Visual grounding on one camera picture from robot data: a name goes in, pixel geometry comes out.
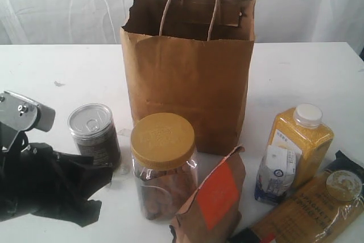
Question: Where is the brown paper shopping bag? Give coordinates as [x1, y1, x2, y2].
[120, 0, 255, 155]

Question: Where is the clear jar yellow lid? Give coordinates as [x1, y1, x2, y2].
[130, 113, 197, 220]

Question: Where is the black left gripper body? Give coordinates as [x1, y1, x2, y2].
[1, 123, 57, 222]

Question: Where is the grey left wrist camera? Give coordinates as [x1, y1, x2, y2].
[1, 91, 56, 152]

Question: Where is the spaghetti packet gold seal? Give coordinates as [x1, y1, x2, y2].
[229, 150, 364, 243]

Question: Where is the small white blue carton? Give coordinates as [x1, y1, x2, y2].
[254, 145, 296, 205]

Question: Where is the yellow grain bottle white cap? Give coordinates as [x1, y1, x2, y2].
[267, 104, 334, 190]

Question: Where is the dark can silver lid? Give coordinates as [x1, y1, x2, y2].
[68, 103, 121, 170]

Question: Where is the brown pouch orange label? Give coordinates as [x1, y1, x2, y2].
[169, 146, 246, 242]

